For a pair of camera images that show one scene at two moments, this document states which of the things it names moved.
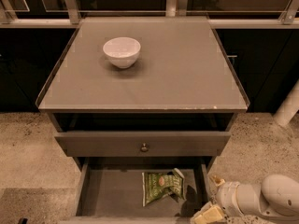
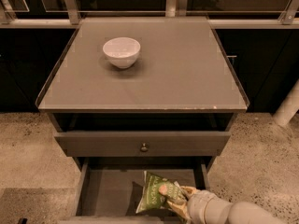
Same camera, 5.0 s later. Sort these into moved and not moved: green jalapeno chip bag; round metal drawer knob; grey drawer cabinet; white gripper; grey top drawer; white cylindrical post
Moved: white gripper; green jalapeno chip bag
Not moved: white cylindrical post; grey drawer cabinet; round metal drawer knob; grey top drawer
